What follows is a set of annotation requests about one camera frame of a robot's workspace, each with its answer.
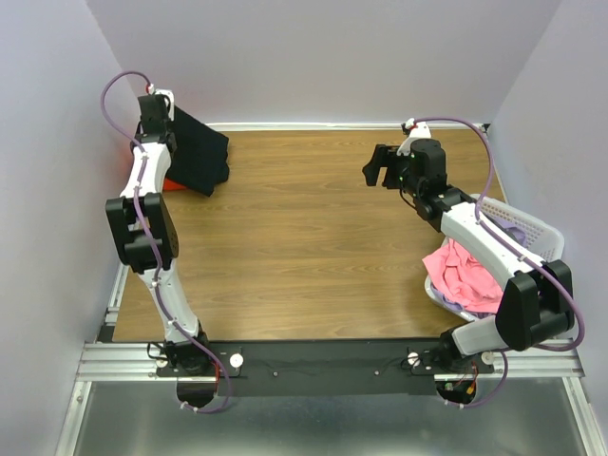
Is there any black t-shirt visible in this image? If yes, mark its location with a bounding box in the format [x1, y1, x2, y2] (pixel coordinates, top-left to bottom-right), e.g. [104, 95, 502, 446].
[165, 106, 230, 197]

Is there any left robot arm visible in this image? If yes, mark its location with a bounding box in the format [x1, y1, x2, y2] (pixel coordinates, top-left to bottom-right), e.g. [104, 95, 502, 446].
[105, 88, 212, 375]

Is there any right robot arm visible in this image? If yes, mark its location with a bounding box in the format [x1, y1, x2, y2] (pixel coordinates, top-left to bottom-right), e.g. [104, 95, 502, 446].
[362, 139, 575, 372]

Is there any folded orange t-shirt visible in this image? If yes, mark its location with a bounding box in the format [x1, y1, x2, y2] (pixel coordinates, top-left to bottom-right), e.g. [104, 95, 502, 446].
[123, 142, 189, 194]

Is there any pink t-shirt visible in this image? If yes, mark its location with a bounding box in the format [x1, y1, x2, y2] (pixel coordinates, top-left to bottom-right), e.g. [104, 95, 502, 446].
[421, 237, 504, 314]

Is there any white plastic laundry basket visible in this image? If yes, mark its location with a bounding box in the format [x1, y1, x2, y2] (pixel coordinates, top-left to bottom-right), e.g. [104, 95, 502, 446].
[423, 198, 564, 321]

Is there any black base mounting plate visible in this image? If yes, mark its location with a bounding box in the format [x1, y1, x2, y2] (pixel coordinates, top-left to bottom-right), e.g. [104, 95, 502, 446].
[153, 338, 494, 410]

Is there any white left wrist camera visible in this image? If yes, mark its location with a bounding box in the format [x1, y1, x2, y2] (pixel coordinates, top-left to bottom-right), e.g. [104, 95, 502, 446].
[148, 86, 175, 121]

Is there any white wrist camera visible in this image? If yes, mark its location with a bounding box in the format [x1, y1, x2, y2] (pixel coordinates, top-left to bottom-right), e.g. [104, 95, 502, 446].
[148, 86, 175, 121]
[396, 118, 432, 156]

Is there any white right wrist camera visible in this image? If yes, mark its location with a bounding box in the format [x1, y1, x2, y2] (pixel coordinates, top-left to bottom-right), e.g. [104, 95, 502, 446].
[396, 118, 432, 156]

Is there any aluminium frame rail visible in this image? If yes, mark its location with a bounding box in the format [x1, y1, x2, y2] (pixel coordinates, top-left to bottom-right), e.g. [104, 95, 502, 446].
[76, 342, 585, 382]

